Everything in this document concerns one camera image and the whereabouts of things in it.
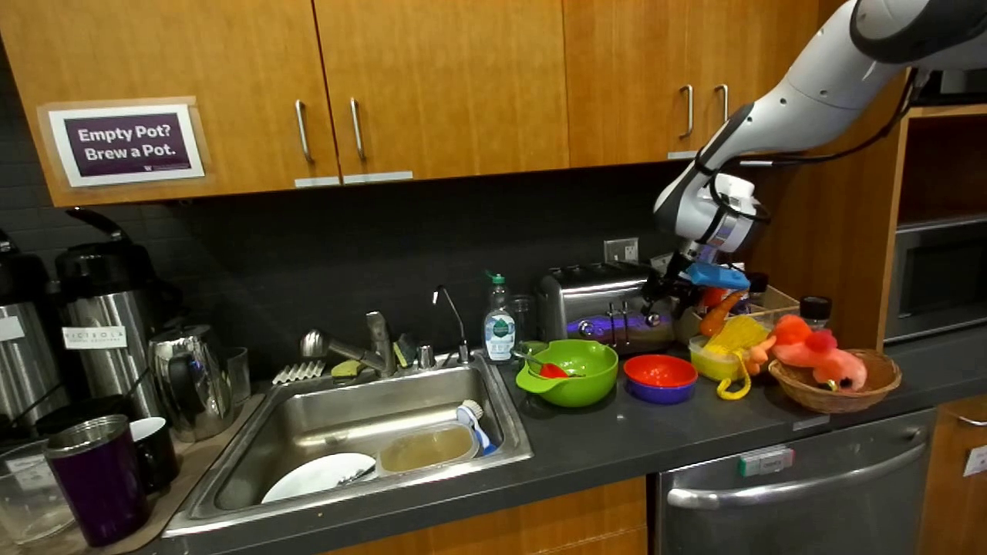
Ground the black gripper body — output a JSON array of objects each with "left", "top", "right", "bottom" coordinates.
[{"left": 644, "top": 271, "right": 703, "bottom": 326}]

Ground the silver toaster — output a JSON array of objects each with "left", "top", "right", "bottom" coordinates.
[{"left": 539, "top": 263, "right": 677, "bottom": 352}]

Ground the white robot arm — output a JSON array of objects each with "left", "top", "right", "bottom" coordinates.
[{"left": 654, "top": 0, "right": 987, "bottom": 345}]

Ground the orange toy carrot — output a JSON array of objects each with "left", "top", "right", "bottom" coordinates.
[{"left": 697, "top": 292, "right": 743, "bottom": 338}]

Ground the yellow plastic container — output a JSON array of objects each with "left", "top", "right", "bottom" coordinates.
[{"left": 687, "top": 316, "right": 768, "bottom": 382}]

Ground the red and blue bowl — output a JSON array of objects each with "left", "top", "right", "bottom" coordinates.
[{"left": 623, "top": 356, "right": 697, "bottom": 403}]

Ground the wooden tray box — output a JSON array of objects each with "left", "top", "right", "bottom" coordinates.
[{"left": 740, "top": 287, "right": 800, "bottom": 326}]

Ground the green plastic bowl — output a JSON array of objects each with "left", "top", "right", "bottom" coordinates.
[{"left": 515, "top": 338, "right": 621, "bottom": 411}]

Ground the red pink toy food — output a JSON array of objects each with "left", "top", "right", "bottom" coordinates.
[{"left": 746, "top": 316, "right": 865, "bottom": 386}]

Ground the red toy in bowl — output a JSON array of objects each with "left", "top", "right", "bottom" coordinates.
[{"left": 539, "top": 365, "right": 567, "bottom": 380}]

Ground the dark lidded jar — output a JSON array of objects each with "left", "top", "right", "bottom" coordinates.
[{"left": 800, "top": 296, "right": 834, "bottom": 330}]

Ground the dish soap bottle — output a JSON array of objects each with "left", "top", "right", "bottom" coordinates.
[{"left": 484, "top": 275, "right": 518, "bottom": 365}]

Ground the wicker basket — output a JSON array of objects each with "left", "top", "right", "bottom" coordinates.
[{"left": 768, "top": 349, "right": 902, "bottom": 413}]

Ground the blue white dish brush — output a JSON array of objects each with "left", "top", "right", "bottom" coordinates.
[{"left": 457, "top": 397, "right": 496, "bottom": 454}]

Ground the steel microwave oven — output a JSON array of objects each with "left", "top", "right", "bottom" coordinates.
[{"left": 884, "top": 220, "right": 987, "bottom": 341}]

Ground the stainless steel sink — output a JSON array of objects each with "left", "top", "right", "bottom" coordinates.
[{"left": 168, "top": 360, "right": 533, "bottom": 539}]

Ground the stainless dishwasher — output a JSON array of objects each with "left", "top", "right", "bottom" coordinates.
[{"left": 652, "top": 411, "right": 935, "bottom": 555}]

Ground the chrome faucet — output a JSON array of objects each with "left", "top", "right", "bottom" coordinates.
[{"left": 298, "top": 283, "right": 472, "bottom": 375}]

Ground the white plate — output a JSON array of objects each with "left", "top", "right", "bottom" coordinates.
[{"left": 267, "top": 454, "right": 375, "bottom": 502}]

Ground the black mug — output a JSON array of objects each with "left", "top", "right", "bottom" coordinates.
[{"left": 131, "top": 417, "right": 178, "bottom": 493}]

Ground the steel coffee airpot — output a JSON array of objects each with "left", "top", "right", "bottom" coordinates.
[{"left": 55, "top": 206, "right": 162, "bottom": 417}]

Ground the purple cabinet sign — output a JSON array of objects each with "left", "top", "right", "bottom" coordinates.
[{"left": 48, "top": 102, "right": 203, "bottom": 188}]

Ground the purple travel mug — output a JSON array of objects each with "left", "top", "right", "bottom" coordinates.
[{"left": 48, "top": 413, "right": 149, "bottom": 545}]

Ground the left steel airpot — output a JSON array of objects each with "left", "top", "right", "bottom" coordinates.
[{"left": 0, "top": 232, "right": 67, "bottom": 430}]

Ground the wall power outlet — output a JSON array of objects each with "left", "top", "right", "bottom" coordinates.
[{"left": 604, "top": 236, "right": 639, "bottom": 265}]

